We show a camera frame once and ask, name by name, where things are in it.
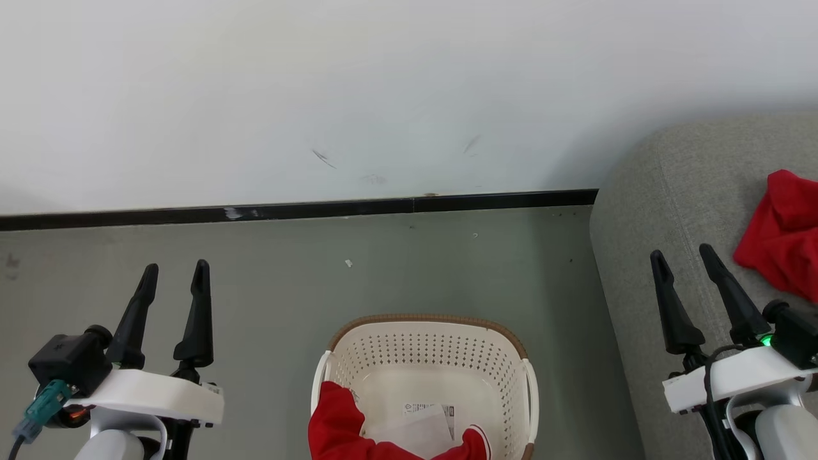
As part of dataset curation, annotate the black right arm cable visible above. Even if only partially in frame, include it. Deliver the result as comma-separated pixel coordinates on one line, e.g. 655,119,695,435
702,344,746,460

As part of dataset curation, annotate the grey fabric sofa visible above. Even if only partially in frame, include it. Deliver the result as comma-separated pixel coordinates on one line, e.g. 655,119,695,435
589,114,818,460

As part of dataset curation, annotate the teal cable connector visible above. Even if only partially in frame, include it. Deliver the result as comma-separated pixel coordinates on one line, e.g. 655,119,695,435
12,379,75,445

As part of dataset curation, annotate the white perforated laundry basket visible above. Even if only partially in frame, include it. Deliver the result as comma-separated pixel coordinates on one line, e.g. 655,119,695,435
311,313,539,460

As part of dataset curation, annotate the red garment with white trim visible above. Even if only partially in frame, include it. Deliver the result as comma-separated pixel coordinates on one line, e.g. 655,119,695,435
308,381,491,460

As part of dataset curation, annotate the plain red garment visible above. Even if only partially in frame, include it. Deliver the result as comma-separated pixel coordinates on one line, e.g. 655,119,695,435
733,169,818,304

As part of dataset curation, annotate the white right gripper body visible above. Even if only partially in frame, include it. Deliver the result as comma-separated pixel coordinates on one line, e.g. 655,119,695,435
663,345,818,415

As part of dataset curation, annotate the black baseboard strip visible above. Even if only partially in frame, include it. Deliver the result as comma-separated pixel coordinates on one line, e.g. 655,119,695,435
0,188,598,232

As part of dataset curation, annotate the white printed paper sheet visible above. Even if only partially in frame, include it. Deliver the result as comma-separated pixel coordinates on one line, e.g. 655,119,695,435
366,402,456,459

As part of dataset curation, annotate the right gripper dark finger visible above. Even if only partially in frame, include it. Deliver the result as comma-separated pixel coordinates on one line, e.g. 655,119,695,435
650,250,707,372
698,243,771,347

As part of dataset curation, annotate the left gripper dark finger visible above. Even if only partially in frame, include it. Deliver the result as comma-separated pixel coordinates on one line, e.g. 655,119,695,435
105,263,160,371
173,259,214,383

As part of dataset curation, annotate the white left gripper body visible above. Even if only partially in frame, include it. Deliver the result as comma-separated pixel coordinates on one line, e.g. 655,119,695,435
63,368,225,427

